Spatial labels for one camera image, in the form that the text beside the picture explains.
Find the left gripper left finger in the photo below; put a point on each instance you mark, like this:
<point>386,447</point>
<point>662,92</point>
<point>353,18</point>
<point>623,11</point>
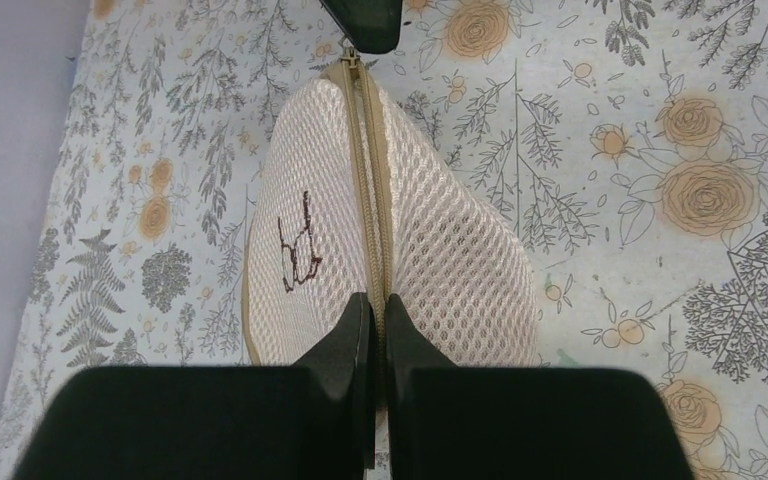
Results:
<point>312,419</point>

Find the white mesh laundry bag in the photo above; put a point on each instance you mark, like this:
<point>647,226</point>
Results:
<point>354,198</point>

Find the floral tablecloth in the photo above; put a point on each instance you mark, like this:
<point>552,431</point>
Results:
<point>625,141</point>

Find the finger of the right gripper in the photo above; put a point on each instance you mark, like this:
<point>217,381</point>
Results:
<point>371,26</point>

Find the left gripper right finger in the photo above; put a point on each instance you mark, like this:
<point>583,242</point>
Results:
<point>451,422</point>

